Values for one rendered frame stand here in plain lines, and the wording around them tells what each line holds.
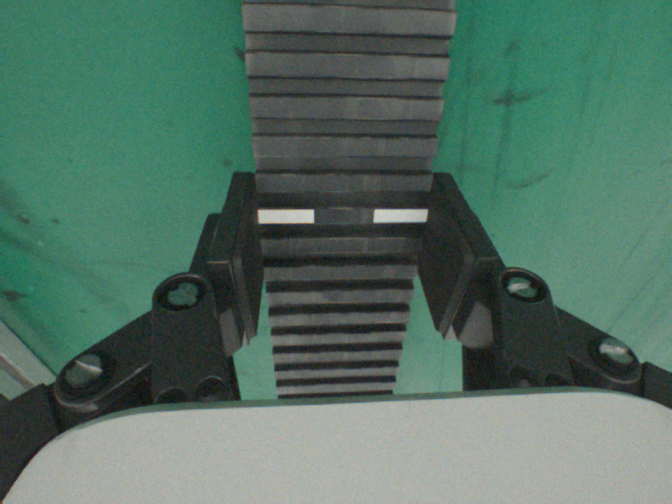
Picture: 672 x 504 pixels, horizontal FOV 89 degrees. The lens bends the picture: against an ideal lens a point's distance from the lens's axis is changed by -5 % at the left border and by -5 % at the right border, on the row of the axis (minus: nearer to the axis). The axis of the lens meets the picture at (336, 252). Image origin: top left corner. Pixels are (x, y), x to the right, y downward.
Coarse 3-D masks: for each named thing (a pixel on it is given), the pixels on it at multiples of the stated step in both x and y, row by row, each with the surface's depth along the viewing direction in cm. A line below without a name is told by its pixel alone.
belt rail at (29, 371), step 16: (0, 320) 17; (0, 336) 17; (16, 336) 18; (0, 352) 18; (16, 352) 18; (0, 368) 17; (16, 368) 19; (32, 368) 20; (0, 384) 17; (16, 384) 18; (32, 384) 20; (48, 384) 21
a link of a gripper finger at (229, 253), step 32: (256, 192) 10; (224, 224) 8; (256, 224) 10; (224, 256) 8; (256, 256) 10; (224, 288) 8; (256, 288) 10; (224, 320) 8; (256, 320) 10; (96, 352) 7; (128, 352) 7; (64, 384) 6; (96, 384) 6; (128, 384) 6
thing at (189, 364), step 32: (160, 288) 7; (192, 288) 7; (160, 320) 7; (192, 320) 7; (160, 352) 6; (192, 352) 6; (224, 352) 6; (160, 384) 6; (192, 384) 6; (224, 384) 6
